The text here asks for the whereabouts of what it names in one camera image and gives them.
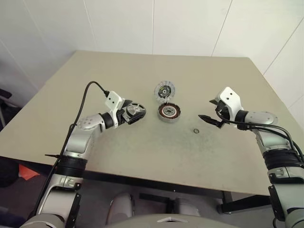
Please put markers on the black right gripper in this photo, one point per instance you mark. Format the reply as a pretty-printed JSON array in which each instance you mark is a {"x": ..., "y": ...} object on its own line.
[{"x": 223, "y": 110}]

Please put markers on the black table frame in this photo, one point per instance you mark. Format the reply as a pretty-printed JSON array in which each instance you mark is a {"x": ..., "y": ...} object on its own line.
[{"x": 152, "y": 184}]

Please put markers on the silver motor stator housing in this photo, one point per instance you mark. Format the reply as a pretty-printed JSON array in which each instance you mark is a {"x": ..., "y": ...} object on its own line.
[{"x": 164, "y": 117}]

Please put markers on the black round object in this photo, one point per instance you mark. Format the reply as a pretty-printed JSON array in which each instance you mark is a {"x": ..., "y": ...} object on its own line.
[{"x": 8, "y": 173}]

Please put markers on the grey robot torso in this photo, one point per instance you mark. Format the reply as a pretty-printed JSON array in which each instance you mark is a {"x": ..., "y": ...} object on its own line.
[{"x": 154, "y": 222}]

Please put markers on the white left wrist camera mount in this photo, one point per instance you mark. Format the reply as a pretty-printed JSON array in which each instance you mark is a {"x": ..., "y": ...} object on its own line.
[{"x": 113, "y": 99}]

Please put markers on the silver spoked motor rotor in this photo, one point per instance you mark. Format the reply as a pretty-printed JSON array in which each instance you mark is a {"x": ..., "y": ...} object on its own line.
[{"x": 132, "y": 110}]

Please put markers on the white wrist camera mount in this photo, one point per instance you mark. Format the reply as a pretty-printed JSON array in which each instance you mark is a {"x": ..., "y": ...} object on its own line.
[
  {"x": 113, "y": 99},
  {"x": 229, "y": 96}
]

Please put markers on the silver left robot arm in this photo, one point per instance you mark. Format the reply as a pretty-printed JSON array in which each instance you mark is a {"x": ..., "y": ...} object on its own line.
[{"x": 80, "y": 137}]

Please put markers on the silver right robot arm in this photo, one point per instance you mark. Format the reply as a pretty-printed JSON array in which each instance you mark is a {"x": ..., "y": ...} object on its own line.
[{"x": 259, "y": 117}]

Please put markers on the round silver rotor disc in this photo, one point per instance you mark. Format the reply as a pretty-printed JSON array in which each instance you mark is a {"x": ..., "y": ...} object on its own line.
[{"x": 165, "y": 91}]

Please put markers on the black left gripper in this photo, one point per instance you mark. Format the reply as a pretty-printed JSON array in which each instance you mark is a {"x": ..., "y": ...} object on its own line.
[{"x": 122, "y": 114}]

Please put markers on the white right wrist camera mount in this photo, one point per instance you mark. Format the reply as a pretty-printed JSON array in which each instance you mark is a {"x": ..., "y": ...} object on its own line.
[{"x": 229, "y": 96}]

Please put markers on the orange floor object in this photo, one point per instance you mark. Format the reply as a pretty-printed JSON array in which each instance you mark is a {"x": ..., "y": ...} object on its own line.
[{"x": 28, "y": 171}]

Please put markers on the grey rounded shape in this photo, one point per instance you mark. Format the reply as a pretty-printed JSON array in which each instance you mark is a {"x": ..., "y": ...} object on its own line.
[
  {"x": 120, "y": 209},
  {"x": 186, "y": 207}
]

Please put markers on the black chair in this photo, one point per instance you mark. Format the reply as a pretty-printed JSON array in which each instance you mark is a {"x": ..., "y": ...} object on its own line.
[{"x": 4, "y": 104}]

